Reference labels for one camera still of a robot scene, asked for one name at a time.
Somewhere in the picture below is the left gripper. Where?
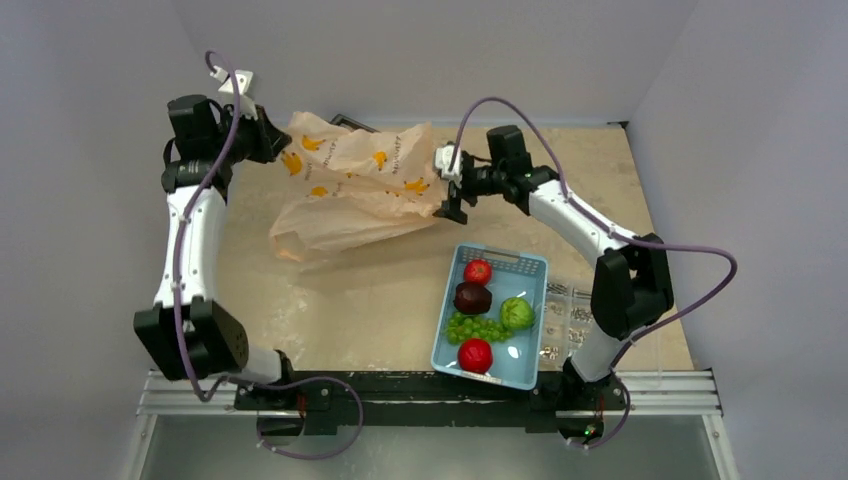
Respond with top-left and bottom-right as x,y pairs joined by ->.
212,103 -> 292,166

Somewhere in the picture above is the orange banana print plastic bag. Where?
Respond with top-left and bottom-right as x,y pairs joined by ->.
269,112 -> 446,262

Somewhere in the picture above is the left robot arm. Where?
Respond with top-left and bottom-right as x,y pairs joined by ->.
133,95 -> 298,409

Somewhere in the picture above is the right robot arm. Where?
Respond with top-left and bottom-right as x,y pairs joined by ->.
433,125 -> 674,407

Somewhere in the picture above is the small red fake apple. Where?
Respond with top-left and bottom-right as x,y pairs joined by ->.
463,259 -> 493,286

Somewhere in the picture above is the dark purple fake fruit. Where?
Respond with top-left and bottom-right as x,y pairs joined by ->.
453,282 -> 493,315

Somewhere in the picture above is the green fake grape bunch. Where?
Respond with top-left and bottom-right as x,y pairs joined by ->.
442,312 -> 514,345

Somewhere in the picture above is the green fake fruit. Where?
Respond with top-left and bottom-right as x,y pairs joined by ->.
500,297 -> 535,330

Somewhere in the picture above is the large red fake apple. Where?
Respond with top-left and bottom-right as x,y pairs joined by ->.
457,338 -> 494,374

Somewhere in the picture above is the clear plastic screw box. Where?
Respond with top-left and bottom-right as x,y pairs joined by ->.
539,276 -> 664,389

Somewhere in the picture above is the light blue plastic basket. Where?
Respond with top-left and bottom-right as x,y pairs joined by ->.
431,243 -> 549,390

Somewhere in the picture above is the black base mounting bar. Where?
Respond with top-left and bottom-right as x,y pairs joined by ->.
234,371 -> 629,439

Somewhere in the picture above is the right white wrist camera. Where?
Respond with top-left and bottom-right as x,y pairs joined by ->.
433,144 -> 462,186

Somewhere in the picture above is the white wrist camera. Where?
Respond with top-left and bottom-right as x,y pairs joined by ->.
210,66 -> 258,120
433,144 -> 462,186

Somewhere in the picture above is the black metal crank handle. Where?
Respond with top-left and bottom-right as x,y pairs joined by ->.
329,114 -> 378,133

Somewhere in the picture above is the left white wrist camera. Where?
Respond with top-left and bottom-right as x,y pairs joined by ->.
210,66 -> 258,120

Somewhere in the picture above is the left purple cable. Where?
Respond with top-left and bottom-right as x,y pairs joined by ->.
170,50 -> 366,463

